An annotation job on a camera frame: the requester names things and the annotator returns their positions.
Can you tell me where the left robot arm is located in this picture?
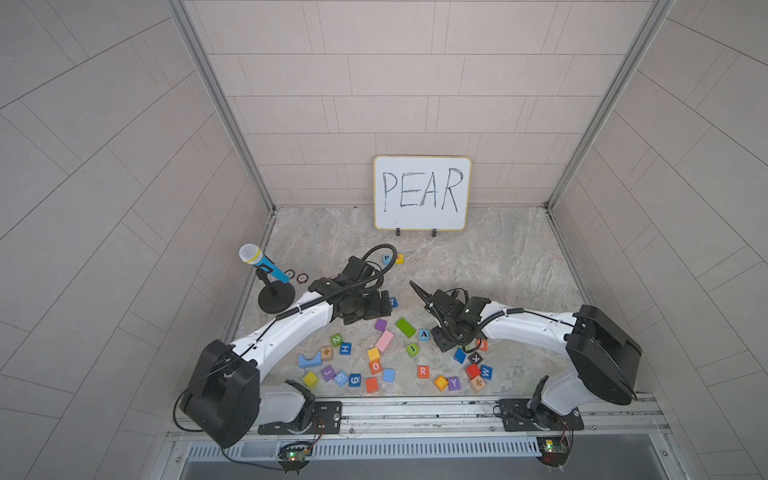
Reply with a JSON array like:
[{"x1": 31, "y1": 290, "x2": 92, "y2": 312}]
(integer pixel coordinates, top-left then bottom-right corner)
[{"x1": 175, "y1": 256, "x2": 394, "y2": 449}]

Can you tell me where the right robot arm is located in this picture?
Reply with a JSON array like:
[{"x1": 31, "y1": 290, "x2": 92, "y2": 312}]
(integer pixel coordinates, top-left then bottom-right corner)
[{"x1": 413, "y1": 285, "x2": 642, "y2": 432}]

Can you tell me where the white board reading PEAR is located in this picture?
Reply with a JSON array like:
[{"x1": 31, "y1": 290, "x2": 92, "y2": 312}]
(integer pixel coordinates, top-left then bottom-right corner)
[{"x1": 373, "y1": 155, "x2": 472, "y2": 231}]

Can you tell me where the long green block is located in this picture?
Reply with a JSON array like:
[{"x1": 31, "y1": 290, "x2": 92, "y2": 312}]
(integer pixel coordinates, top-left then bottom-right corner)
[{"x1": 395, "y1": 317, "x2": 416, "y2": 338}]

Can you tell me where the pink long block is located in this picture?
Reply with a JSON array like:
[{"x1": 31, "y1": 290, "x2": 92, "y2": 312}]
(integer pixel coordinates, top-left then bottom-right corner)
[{"x1": 375, "y1": 330, "x2": 394, "y2": 353}]

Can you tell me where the green I block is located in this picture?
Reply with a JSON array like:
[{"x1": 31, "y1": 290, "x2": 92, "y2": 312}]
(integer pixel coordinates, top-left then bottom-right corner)
[{"x1": 406, "y1": 343, "x2": 420, "y2": 358}]

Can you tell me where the blue W block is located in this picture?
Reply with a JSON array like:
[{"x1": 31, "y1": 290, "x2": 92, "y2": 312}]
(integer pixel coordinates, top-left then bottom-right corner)
[{"x1": 480, "y1": 365, "x2": 493, "y2": 380}]

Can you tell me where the purple Y block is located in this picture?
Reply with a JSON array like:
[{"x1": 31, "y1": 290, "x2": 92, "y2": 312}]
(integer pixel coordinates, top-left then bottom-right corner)
[{"x1": 447, "y1": 376, "x2": 462, "y2": 391}]

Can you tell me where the orange 0 block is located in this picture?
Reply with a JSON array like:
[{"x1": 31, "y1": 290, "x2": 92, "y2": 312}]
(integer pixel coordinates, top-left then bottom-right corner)
[{"x1": 369, "y1": 360, "x2": 383, "y2": 375}]

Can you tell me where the blue arch block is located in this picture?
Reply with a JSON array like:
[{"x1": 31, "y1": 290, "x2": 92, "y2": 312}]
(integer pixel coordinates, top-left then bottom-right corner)
[{"x1": 298, "y1": 352, "x2": 323, "y2": 369}]

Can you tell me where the blue toy microphone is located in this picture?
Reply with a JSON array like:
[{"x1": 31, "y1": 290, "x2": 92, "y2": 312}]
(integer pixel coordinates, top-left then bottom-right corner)
[{"x1": 239, "y1": 244, "x2": 290, "y2": 283}]

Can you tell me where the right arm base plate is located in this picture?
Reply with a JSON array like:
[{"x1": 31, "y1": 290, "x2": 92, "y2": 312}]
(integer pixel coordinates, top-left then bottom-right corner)
[{"x1": 493, "y1": 398, "x2": 584, "y2": 433}]

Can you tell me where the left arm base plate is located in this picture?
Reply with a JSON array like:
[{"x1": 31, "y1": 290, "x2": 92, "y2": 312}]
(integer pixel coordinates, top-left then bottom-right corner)
[{"x1": 257, "y1": 401, "x2": 342, "y2": 435}]

